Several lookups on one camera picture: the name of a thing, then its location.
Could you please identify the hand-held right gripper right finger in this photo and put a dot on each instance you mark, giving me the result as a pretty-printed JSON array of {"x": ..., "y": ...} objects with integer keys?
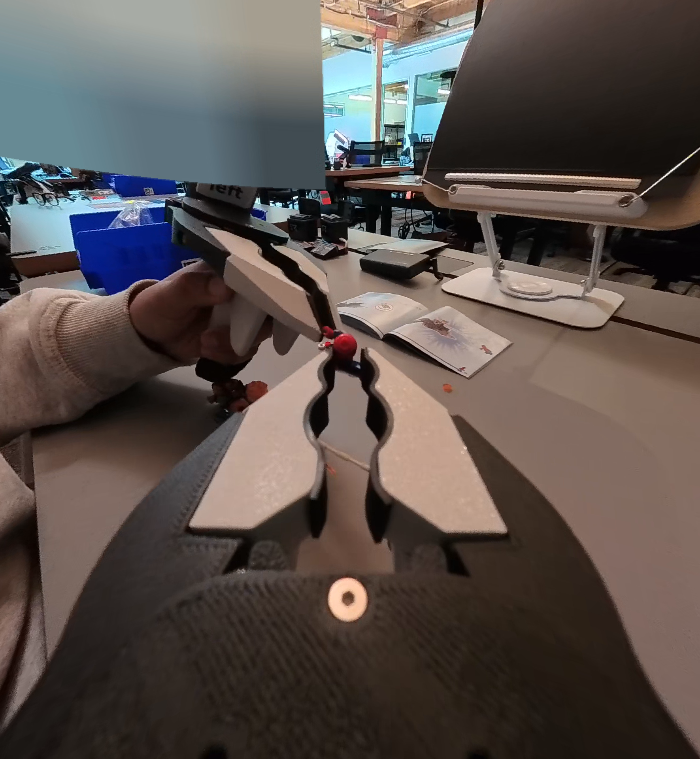
[{"x": 439, "y": 474}]

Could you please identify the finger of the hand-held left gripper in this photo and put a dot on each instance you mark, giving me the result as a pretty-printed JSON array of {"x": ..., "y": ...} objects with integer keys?
[
  {"x": 286, "y": 341},
  {"x": 267, "y": 290}
]

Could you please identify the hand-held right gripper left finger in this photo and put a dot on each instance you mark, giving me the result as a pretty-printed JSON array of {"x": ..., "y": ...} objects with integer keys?
[{"x": 249, "y": 474}]

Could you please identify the blue red lego minifigure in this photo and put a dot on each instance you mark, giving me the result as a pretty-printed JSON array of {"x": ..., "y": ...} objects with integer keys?
[{"x": 344, "y": 345}]

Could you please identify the lego motorcycle model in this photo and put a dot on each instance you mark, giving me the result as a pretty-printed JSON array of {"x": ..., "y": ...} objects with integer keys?
[{"x": 234, "y": 394}]

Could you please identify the lego instruction booklet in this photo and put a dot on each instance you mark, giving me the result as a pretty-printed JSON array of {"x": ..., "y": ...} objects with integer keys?
[{"x": 433, "y": 332}]

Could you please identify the person's left forearm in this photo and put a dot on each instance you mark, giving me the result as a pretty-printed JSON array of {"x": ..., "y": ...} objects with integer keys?
[{"x": 59, "y": 350}]

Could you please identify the person's left hand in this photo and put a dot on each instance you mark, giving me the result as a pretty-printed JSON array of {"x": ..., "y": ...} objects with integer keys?
[{"x": 172, "y": 314}]

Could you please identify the small black battery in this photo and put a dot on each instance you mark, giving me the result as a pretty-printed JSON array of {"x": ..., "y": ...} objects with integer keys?
[
  {"x": 329, "y": 249},
  {"x": 303, "y": 245}
]

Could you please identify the clear plastic bag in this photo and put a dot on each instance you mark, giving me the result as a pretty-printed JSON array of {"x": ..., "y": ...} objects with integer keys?
[{"x": 130, "y": 216}]

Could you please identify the blue plastic bin white tag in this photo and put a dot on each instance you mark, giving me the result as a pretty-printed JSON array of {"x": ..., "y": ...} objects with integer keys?
[
  {"x": 142, "y": 185},
  {"x": 118, "y": 255}
]

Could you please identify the black charger box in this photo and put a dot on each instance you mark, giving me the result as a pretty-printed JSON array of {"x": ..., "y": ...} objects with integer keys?
[{"x": 394, "y": 264}]

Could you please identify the wooden desk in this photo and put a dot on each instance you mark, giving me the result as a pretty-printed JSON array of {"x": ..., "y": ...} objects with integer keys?
[
  {"x": 367, "y": 172},
  {"x": 385, "y": 184}
]

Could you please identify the black office chair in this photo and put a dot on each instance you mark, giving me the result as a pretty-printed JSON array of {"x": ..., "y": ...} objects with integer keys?
[
  {"x": 422, "y": 155},
  {"x": 366, "y": 153}
]

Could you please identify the black desk mat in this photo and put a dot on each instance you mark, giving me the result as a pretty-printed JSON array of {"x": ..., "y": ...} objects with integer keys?
[{"x": 453, "y": 264}]

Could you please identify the white metal stand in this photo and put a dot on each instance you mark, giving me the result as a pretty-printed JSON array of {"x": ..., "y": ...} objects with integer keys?
[{"x": 533, "y": 296}]

